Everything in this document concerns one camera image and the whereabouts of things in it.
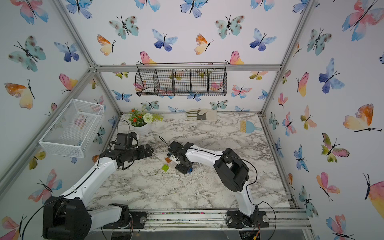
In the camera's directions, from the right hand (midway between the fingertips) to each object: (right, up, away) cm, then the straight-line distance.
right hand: (185, 166), depth 89 cm
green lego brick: (-12, -1, +2) cm, 12 cm away
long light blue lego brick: (+4, 0, -9) cm, 10 cm away
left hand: (-21, +10, -4) cm, 23 cm away
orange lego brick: (-11, +4, +3) cm, 12 cm away
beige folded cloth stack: (+11, +34, +29) cm, 46 cm away
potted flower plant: (-30, +26, +12) cm, 42 cm away
